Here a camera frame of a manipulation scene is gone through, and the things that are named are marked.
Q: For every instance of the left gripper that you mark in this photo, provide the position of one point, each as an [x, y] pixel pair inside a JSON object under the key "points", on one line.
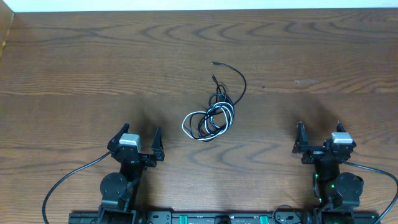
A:
{"points": [[158, 152]]}

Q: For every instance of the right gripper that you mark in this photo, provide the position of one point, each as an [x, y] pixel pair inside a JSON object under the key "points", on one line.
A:
{"points": [[313, 152]]}

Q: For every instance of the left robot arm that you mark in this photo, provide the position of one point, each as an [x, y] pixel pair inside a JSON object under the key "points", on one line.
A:
{"points": [[119, 189]]}

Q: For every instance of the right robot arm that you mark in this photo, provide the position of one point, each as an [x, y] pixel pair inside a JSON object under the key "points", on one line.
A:
{"points": [[338, 192]]}

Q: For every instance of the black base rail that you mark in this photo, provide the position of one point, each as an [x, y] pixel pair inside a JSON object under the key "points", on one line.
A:
{"points": [[165, 217]]}

